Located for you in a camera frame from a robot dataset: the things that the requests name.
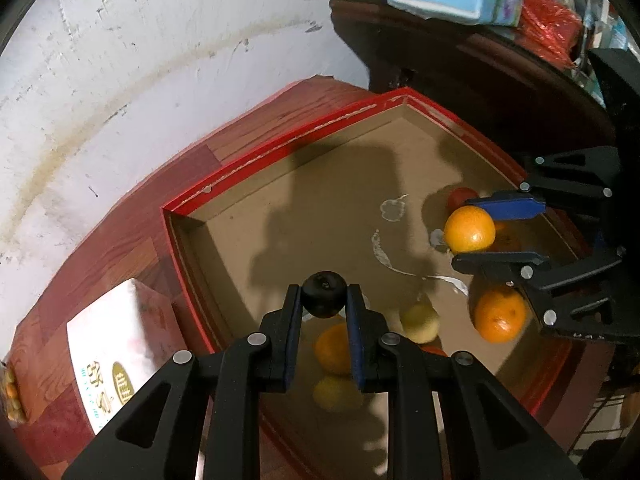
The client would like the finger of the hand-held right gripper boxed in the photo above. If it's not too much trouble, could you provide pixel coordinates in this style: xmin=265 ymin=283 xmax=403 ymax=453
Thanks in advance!
xmin=451 ymin=245 xmax=640 ymax=346
xmin=465 ymin=146 xmax=623 ymax=221

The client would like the red cardboard box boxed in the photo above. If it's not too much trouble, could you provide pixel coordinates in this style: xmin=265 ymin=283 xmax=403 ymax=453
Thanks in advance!
xmin=161 ymin=87 xmax=591 ymax=480

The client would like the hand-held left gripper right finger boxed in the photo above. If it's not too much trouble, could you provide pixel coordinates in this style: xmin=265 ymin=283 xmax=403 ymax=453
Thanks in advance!
xmin=346 ymin=283 xmax=583 ymax=480

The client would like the white pink tissue pack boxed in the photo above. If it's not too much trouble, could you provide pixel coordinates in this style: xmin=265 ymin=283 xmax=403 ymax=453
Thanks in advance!
xmin=66 ymin=278 xmax=188 ymax=436

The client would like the dark wooden cabinet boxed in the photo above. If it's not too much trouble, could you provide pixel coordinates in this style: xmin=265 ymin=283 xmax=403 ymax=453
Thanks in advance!
xmin=330 ymin=0 xmax=618 ymax=156

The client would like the black wire rack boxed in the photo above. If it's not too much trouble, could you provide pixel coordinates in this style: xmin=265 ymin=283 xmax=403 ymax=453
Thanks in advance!
xmin=570 ymin=390 xmax=640 ymax=461

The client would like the red tomato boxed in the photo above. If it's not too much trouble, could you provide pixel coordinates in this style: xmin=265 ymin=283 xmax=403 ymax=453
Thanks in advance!
xmin=446 ymin=187 xmax=480 ymax=211

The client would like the yellow round fruit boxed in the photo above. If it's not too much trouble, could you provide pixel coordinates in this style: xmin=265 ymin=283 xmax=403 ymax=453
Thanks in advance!
xmin=312 ymin=376 xmax=365 ymax=413

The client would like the clear plastic clamshell container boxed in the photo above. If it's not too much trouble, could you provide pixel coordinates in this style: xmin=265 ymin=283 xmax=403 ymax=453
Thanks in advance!
xmin=0 ymin=360 xmax=26 ymax=423

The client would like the red orange plastic bag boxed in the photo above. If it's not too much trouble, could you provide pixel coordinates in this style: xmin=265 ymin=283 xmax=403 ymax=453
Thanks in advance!
xmin=520 ymin=0 xmax=583 ymax=68

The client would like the beige round fruit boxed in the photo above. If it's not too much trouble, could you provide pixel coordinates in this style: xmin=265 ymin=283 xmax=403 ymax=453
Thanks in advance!
xmin=400 ymin=302 xmax=441 ymax=343

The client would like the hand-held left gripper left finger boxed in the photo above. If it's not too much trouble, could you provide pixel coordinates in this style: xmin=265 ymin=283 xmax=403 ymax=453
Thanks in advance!
xmin=62 ymin=284 xmax=303 ymax=480

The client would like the black round fruit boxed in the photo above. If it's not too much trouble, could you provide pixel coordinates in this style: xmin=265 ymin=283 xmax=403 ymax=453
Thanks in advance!
xmin=301 ymin=271 xmax=350 ymax=319

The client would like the small orange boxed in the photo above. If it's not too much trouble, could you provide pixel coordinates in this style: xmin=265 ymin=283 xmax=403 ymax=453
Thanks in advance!
xmin=314 ymin=322 xmax=353 ymax=376

